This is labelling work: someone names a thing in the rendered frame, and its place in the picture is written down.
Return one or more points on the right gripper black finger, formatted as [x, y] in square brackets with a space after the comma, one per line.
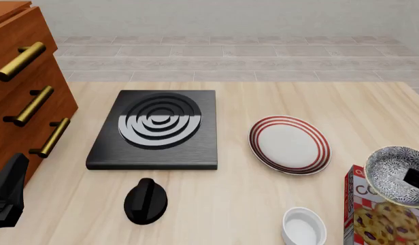
[417, 178]

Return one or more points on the red cookies box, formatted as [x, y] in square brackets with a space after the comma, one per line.
[376, 224]

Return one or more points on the round black stove knob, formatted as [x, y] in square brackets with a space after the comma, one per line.
[145, 204]

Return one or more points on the flat black stove plate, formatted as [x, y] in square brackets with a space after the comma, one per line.
[107, 155]

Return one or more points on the medium wooden drawer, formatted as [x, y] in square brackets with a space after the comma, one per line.
[43, 76]

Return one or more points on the black patterned bowl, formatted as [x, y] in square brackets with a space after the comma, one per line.
[386, 166]

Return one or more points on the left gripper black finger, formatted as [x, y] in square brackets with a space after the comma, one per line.
[12, 178]

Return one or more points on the small wooden drawer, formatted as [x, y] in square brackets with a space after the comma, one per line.
[60, 107]

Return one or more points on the wooden cabinet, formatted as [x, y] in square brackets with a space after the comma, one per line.
[5, 10]

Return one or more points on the white plate with red rings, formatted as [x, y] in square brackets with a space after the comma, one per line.
[287, 145]

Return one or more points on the small white ramekin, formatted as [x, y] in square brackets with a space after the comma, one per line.
[303, 227]

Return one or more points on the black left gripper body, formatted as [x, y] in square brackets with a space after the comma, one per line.
[5, 211]

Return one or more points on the large wooden drawer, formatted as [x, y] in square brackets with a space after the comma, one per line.
[26, 33]

